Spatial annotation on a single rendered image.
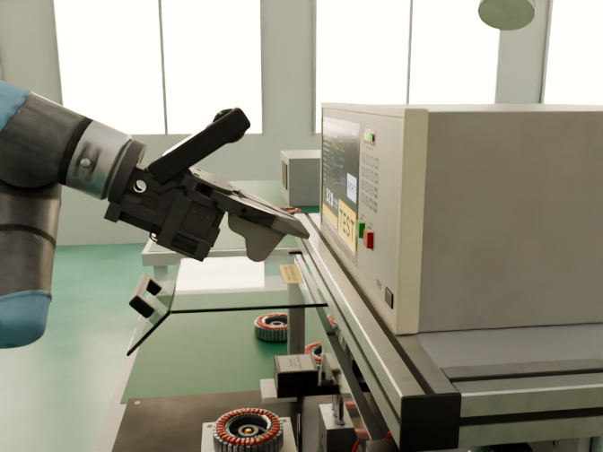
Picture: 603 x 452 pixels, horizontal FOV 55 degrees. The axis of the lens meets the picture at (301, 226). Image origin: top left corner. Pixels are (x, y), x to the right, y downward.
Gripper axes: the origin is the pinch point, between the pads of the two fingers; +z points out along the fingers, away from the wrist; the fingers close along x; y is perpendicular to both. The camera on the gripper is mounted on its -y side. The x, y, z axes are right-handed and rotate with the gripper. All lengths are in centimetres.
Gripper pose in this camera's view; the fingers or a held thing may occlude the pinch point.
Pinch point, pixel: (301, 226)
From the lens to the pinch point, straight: 64.2
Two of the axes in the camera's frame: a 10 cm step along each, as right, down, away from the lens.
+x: 1.2, 2.2, -9.7
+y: -4.2, 9.0, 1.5
